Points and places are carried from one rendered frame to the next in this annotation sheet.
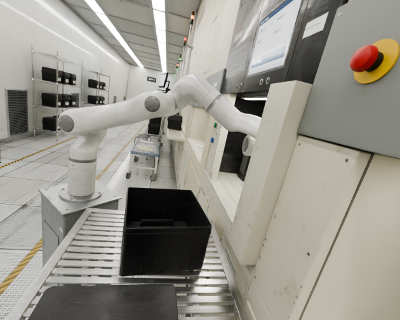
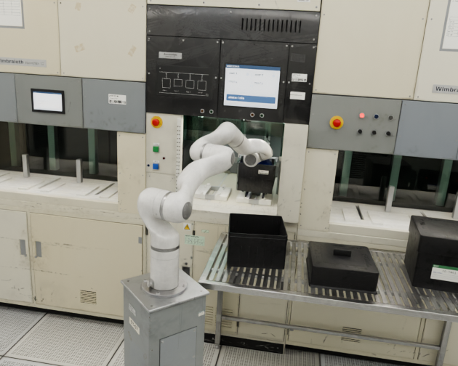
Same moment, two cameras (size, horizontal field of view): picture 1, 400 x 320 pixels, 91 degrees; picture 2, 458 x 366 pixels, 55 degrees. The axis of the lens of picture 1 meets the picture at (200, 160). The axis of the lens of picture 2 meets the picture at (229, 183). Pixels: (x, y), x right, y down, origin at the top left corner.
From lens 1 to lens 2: 207 cm
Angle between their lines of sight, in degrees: 67
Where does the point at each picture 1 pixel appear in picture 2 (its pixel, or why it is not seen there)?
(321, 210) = (330, 174)
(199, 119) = not seen: outside the picture
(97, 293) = (315, 255)
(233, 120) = (250, 147)
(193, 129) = not seen: outside the picture
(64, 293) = (316, 262)
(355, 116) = (334, 139)
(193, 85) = (235, 132)
